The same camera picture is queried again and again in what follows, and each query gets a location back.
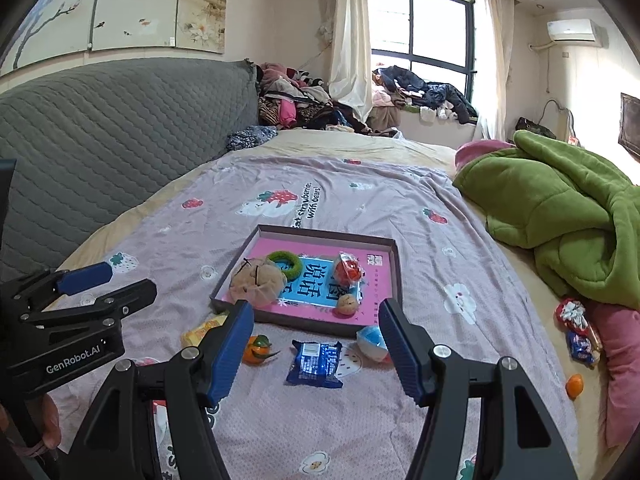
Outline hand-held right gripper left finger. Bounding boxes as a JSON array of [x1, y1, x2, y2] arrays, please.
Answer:
[[65, 300, 256, 480]]

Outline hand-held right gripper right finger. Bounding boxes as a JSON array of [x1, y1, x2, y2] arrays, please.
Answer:
[[378, 298, 581, 480]]

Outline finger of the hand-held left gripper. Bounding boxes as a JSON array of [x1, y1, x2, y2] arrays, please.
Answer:
[[20, 279, 157, 328], [5, 261, 113, 307]]

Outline leafy mandarin orange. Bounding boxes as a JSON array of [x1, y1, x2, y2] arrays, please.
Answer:
[[242, 335, 282, 366]]

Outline yellow snack packet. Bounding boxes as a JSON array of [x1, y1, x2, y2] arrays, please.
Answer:
[[180, 312, 231, 348]]

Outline walnut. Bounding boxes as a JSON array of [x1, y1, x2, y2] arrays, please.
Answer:
[[334, 292, 360, 317]]

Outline grey shallow cardboard box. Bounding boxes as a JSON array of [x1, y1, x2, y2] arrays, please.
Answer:
[[209, 224, 403, 339]]

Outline beige mesh drawstring pouch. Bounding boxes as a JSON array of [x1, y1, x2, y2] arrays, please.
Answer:
[[229, 257, 287, 309]]

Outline blue snack packet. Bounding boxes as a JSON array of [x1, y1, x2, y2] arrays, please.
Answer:
[[285, 340, 345, 389]]

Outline red fruit packet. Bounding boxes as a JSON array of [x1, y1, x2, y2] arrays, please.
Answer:
[[334, 252, 363, 286]]

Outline green fluffy ring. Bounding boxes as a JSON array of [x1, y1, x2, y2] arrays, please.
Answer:
[[266, 250, 303, 281]]

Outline person's left hand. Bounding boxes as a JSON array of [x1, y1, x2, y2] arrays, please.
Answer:
[[0, 392, 63, 461]]

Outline strawberry printed blanket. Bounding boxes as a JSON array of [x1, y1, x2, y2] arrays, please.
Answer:
[[47, 152, 581, 480]]

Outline pink and blue book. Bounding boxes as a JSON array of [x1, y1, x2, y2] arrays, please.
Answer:
[[222, 237, 396, 328]]

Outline grey quilted headboard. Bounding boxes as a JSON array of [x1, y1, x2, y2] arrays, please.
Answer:
[[0, 59, 261, 281]]

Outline red white candy packet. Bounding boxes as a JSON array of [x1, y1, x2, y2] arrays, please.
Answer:
[[554, 299, 592, 333]]

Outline blue red candy packet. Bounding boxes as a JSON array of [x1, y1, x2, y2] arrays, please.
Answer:
[[567, 329, 602, 365]]

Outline dark patterned cloth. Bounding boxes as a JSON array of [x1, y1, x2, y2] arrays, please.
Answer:
[[226, 125, 278, 152]]

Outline green fleece blanket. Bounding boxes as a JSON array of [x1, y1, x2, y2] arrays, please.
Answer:
[[452, 130, 640, 297]]

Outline pink pillow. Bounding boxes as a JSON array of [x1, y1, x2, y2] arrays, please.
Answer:
[[454, 140, 516, 171]]

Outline pink cloth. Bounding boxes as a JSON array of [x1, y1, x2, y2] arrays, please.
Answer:
[[585, 300, 640, 448]]

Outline pile of mixed clothes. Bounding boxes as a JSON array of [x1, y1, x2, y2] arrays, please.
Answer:
[[255, 62, 401, 136]]

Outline dark clothes on windowsill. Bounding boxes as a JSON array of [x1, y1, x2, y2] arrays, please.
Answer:
[[372, 65, 478, 125]]

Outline dark bag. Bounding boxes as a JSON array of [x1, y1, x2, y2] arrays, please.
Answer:
[[515, 116, 557, 139]]

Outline white chair back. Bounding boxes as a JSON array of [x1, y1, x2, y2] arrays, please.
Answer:
[[542, 99, 581, 146]]

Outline cream curtain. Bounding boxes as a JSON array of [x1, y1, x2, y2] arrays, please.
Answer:
[[327, 0, 373, 121], [472, 0, 516, 141]]

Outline dark framed window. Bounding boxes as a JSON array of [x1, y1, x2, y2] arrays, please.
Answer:
[[367, 0, 476, 106]]

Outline dark framed picture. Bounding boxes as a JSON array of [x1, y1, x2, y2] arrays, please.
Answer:
[[619, 92, 640, 156]]

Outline white air conditioner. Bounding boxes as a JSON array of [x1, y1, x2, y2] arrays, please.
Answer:
[[546, 19, 603, 48]]

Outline floral wall painting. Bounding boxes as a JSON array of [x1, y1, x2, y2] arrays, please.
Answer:
[[0, 0, 228, 78]]

